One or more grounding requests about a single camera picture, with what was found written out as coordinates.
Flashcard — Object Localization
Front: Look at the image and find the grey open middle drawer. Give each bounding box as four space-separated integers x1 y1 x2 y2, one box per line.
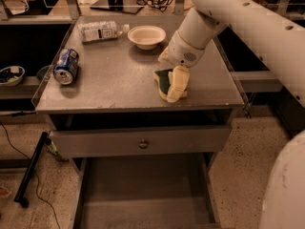
69 154 222 229

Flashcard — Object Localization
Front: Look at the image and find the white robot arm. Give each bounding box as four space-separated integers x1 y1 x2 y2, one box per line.
159 0 305 229

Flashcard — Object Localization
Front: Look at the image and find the black monitor stand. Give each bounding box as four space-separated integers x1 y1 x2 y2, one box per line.
90 0 144 14

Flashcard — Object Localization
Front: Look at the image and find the blue soda can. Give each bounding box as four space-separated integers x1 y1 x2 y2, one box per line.
53 48 79 85

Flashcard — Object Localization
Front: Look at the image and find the black bar on floor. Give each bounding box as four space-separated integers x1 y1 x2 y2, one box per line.
14 132 48 208

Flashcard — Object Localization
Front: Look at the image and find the white bowl with items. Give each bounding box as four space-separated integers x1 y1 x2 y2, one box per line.
0 66 25 86

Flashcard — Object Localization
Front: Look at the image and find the grey drawer cabinet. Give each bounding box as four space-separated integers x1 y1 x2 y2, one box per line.
30 14 249 229

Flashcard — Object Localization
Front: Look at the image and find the round drawer knob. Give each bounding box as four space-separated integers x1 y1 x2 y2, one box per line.
139 139 149 150

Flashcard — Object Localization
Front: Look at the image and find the black floor cable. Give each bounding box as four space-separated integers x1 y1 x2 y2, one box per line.
0 121 62 229

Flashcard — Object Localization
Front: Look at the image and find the white paper bowl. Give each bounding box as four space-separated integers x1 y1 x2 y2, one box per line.
128 26 166 51

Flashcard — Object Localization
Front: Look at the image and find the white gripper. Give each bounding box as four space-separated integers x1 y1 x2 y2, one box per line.
158 31 205 103

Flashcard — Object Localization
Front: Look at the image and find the grey top drawer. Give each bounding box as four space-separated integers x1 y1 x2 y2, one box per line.
51 126 232 157

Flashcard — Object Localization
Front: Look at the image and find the clear plastic water bottle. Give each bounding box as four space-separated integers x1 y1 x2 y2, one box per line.
78 21 130 42

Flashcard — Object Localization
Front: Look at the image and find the green and yellow sponge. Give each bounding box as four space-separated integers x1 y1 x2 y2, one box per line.
153 69 173 101

